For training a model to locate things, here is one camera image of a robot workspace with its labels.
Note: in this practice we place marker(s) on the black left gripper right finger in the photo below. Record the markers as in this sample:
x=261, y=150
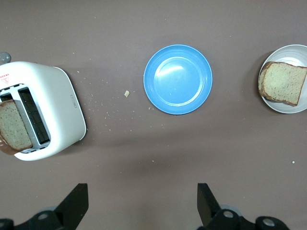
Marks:
x=205, y=203

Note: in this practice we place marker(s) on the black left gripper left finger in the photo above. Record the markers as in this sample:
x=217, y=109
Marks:
x=75, y=203

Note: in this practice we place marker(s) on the light crust bread slice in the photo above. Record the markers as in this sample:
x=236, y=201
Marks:
x=280, y=82

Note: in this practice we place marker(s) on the blue round plate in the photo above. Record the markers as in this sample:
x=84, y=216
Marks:
x=177, y=79

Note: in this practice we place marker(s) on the beige round plate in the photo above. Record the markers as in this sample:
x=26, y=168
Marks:
x=287, y=52

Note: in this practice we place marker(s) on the white two-slot toaster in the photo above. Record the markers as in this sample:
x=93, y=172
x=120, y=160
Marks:
x=55, y=107

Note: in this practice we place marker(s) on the dark crust bread slice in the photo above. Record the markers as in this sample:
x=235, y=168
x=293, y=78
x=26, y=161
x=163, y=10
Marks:
x=12, y=127

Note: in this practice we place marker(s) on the large bread crumb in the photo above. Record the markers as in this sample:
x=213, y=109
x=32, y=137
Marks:
x=126, y=93

